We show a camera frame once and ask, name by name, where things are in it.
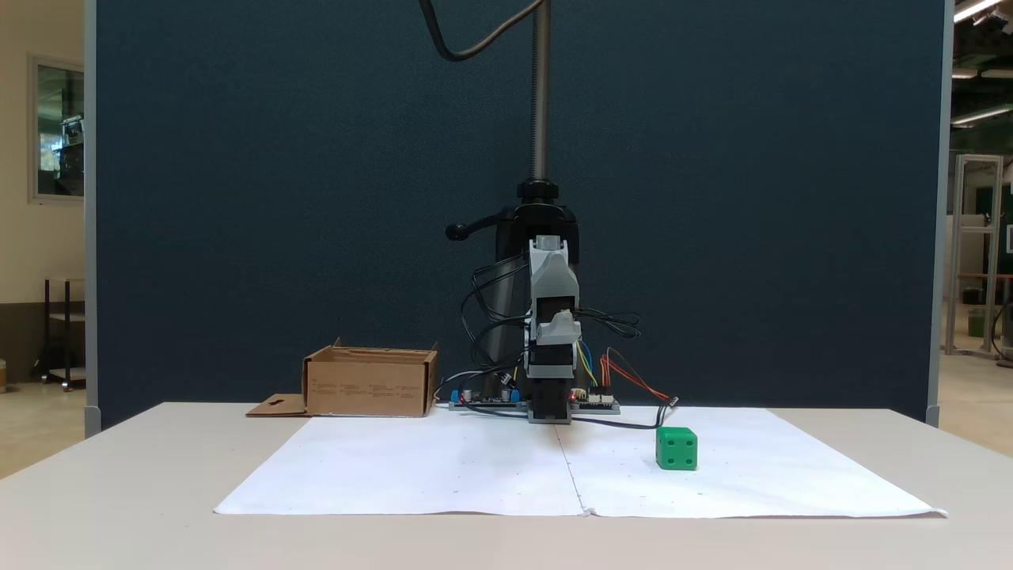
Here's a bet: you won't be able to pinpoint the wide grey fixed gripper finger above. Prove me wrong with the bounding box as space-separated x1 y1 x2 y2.
537 321 582 347

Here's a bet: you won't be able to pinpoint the green dice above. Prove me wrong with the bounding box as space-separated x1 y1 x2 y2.
656 427 699 472

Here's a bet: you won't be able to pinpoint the circuit board with white connectors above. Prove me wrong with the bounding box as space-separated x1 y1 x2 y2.
571 388 621 415

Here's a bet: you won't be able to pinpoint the circuit board with blue terminals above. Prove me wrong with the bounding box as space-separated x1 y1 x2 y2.
449 386 527 412

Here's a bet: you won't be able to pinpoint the white paper sheet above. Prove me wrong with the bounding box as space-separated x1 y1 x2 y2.
558 406 948 519
214 416 586 517

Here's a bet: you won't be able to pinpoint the brown cardboard box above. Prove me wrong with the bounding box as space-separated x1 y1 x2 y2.
245 339 440 418

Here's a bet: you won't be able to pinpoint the black tripod with metal pole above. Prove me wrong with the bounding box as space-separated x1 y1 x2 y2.
446 0 586 381

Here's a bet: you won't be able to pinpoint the dark blue partition panel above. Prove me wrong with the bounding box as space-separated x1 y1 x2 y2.
83 0 954 432

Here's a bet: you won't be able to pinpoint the dark shelf cart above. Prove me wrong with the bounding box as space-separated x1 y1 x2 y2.
33 277 86 393

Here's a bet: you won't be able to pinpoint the orange wires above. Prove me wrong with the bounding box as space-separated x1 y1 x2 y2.
600 348 673 403

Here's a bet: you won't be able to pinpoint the black cable on table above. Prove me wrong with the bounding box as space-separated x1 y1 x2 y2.
455 396 680 431

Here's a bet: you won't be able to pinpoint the thick black hanging cable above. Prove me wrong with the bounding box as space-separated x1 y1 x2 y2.
419 0 547 63

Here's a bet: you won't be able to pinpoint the aluminium frame structure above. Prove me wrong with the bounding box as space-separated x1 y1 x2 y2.
946 154 1006 359

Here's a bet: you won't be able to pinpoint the framed wall window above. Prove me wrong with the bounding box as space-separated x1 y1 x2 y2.
28 54 85 205

